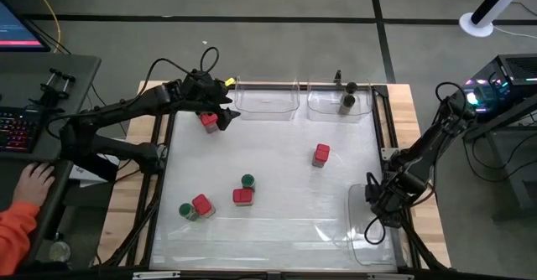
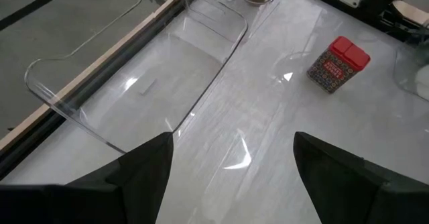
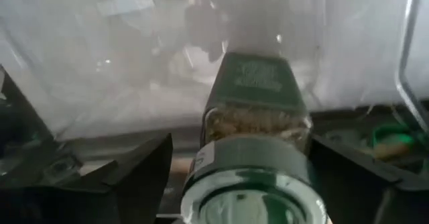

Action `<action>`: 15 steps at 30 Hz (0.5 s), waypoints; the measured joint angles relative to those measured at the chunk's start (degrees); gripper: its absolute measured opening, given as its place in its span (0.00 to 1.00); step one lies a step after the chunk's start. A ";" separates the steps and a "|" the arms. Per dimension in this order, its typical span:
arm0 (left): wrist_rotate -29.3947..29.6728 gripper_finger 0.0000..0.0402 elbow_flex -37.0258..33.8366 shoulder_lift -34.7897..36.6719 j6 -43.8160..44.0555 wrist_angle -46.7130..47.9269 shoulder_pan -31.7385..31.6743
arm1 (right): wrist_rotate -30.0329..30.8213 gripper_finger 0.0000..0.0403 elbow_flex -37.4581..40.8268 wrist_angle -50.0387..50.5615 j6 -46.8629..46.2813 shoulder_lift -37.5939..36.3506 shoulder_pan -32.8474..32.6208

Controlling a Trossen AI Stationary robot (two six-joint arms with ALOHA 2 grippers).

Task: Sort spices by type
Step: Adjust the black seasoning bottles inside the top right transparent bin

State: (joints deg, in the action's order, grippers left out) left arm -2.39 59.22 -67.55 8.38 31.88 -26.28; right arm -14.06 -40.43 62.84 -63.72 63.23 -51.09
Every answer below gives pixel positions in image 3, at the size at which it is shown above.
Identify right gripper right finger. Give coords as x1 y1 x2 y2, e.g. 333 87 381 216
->
308 135 429 224

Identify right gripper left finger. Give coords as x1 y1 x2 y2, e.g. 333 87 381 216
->
0 133 174 224

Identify green lid spice jar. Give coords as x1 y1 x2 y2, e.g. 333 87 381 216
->
180 51 328 224

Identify clear plastic bin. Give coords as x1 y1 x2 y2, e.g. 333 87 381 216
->
0 0 429 141

